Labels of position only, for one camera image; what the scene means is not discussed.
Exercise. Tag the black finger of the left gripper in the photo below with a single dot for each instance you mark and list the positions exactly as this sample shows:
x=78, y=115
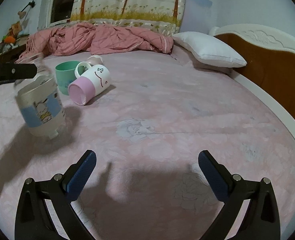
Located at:
x=10, y=72

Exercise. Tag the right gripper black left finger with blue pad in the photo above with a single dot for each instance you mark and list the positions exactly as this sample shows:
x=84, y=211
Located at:
x=33, y=219

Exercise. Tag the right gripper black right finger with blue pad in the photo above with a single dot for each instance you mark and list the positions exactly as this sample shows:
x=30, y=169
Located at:
x=261, y=220

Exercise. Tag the glass cup blue white sleeve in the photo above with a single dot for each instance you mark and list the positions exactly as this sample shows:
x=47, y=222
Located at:
x=37, y=97

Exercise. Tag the green plastic cup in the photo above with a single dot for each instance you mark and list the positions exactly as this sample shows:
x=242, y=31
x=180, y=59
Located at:
x=65, y=75

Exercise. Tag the pale pink cup behind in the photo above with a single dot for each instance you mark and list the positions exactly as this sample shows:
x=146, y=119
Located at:
x=94, y=59

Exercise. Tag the cluttered wooden desk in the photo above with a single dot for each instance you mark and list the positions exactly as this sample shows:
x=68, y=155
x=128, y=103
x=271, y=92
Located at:
x=11, y=52

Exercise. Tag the orange round object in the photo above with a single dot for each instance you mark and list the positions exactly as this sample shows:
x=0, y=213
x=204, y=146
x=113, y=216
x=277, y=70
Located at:
x=9, y=40

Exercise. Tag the pink checked quilt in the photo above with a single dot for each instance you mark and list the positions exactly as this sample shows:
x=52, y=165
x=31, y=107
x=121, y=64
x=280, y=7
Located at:
x=98, y=39

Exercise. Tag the white pink mug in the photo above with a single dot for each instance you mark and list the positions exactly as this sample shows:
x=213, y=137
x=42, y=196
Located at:
x=91, y=80

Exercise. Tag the pink floral bed sheet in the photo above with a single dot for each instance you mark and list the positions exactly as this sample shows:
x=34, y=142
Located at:
x=147, y=131

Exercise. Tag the white brown headboard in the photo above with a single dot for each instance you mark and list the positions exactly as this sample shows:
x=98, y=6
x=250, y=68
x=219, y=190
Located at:
x=270, y=70

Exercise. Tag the patterned satin curtain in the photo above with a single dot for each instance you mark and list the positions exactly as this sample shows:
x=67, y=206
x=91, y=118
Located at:
x=160, y=16

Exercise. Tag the white pillow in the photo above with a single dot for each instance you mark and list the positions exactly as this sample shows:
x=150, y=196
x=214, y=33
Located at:
x=209, y=50

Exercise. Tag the wall mounted desk lamp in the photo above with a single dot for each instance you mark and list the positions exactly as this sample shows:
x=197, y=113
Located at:
x=22, y=13

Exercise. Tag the dark window white frame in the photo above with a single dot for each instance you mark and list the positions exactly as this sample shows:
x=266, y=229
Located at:
x=58, y=12

